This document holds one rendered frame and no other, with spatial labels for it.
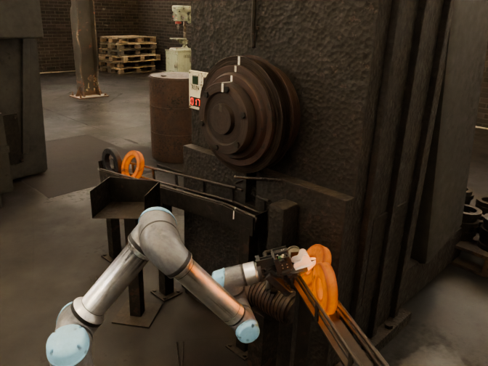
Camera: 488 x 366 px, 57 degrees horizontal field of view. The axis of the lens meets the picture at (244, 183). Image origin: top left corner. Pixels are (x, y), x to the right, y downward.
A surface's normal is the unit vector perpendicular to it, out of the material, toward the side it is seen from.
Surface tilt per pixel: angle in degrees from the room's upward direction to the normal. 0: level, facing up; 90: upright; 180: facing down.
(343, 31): 90
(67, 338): 8
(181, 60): 90
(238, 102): 90
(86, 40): 90
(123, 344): 0
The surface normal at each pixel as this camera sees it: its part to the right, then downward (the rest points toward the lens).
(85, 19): 0.71, 0.26
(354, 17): -0.70, 0.22
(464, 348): 0.04, -0.94
